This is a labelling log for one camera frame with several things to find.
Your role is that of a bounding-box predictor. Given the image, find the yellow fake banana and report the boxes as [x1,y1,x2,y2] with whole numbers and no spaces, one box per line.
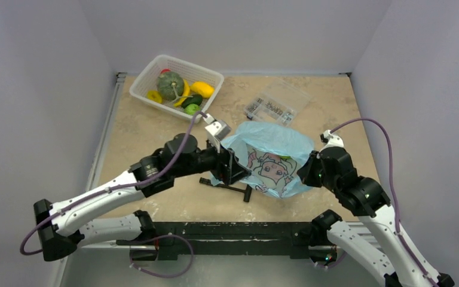
[173,79,190,107]

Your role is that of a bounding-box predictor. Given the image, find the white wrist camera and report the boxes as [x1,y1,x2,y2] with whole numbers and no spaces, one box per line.
[319,130,344,152]
[204,114,232,153]

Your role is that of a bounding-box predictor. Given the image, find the dark green fake melon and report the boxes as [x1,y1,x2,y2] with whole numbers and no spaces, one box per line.
[155,71,184,105]

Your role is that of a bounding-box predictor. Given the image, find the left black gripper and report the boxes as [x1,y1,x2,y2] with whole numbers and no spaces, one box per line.
[173,135,250,184]

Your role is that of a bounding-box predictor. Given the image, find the yellow round fake fruit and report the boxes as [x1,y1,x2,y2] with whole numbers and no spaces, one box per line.
[146,90,163,104]

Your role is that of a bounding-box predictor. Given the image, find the clear plastic screw organizer box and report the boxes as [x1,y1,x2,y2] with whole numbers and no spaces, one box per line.
[244,79,311,127]

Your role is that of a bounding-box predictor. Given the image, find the green fake fruit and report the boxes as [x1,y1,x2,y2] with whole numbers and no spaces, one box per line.
[184,103,200,115]

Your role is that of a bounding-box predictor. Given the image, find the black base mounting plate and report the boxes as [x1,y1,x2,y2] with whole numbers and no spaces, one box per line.
[117,221,337,262]

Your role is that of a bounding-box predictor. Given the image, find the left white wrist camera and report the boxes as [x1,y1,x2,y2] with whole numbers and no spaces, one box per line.
[204,114,232,153]

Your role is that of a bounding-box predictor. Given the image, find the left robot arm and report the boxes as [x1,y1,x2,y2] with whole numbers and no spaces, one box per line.
[33,133,251,262]

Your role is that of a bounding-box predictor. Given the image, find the light blue plastic bag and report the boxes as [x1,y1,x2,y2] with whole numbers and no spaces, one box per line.
[222,121,314,199]

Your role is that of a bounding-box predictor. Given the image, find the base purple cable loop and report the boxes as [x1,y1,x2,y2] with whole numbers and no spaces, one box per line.
[128,231,197,279]

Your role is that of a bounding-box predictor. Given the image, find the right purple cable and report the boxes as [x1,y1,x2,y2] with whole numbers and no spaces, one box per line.
[329,117,440,287]

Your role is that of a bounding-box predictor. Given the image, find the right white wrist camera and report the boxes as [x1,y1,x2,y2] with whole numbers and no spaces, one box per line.
[319,130,344,152]

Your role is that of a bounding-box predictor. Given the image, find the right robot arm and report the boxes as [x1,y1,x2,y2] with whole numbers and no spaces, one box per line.
[297,146,455,286]

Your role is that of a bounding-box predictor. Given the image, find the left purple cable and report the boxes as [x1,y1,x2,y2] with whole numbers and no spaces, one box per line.
[19,111,209,257]

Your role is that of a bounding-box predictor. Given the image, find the dark green fake avocado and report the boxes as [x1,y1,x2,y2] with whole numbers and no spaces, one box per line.
[181,94,203,109]

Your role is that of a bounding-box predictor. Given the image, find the black T-handle tool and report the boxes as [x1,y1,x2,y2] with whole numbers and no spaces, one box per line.
[199,178,253,203]

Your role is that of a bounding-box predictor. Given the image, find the aluminium frame rail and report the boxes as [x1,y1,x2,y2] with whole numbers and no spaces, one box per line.
[57,72,127,251]

